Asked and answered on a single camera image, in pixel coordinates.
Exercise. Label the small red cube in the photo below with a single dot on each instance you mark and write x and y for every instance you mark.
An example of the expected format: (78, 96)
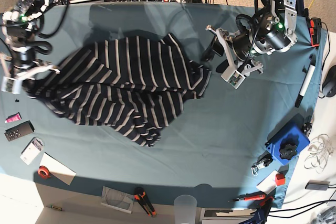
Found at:
(280, 179)

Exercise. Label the orange black clamp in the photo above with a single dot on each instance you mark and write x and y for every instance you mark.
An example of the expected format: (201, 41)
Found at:
(315, 26)

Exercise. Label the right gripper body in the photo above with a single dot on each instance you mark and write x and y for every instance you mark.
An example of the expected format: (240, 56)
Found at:
(13, 78)

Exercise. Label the metal carabiner clip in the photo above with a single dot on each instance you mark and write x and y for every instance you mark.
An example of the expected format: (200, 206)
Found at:
(263, 163)

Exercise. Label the white paper sheet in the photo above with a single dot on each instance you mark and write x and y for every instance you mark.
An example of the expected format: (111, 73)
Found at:
(56, 168)

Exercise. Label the translucent plastic cup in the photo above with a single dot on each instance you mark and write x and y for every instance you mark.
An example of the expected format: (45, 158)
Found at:
(185, 207)

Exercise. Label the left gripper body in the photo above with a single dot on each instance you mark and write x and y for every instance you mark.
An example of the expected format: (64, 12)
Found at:
(239, 68)

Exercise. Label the navy white striped t-shirt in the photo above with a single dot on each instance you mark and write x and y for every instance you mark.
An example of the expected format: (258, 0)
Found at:
(135, 85)

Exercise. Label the blue box with black knob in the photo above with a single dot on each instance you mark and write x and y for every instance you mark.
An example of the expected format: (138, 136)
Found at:
(289, 141)

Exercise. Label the red orange screwdriver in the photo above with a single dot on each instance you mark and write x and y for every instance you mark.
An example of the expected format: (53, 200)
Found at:
(250, 198)

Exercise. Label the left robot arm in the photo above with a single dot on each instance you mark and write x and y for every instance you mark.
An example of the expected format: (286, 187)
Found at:
(271, 29)

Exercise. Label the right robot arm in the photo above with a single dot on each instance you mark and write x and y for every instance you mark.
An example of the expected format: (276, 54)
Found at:
(21, 27)

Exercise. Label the white card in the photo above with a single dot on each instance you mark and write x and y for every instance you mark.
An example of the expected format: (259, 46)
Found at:
(268, 184)

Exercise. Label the grey small box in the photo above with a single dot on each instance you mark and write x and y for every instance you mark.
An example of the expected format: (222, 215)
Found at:
(315, 185)

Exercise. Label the black remote control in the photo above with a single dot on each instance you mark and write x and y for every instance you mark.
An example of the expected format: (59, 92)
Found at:
(19, 131)

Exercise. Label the black computer mouse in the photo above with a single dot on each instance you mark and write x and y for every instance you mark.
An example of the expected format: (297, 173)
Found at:
(329, 85)

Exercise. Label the pink tube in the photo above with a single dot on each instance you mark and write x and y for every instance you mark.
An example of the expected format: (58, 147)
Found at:
(13, 118)

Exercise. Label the black white marker pen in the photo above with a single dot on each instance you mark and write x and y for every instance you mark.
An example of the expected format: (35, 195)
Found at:
(306, 81)

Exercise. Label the blue black scissors handle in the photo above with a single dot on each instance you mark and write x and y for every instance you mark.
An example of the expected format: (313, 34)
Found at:
(261, 214)

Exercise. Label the clear plastic bag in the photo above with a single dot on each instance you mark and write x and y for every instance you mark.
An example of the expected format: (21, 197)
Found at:
(117, 200)

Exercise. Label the red tape roll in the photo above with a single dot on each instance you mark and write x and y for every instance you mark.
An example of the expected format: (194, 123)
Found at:
(43, 172)

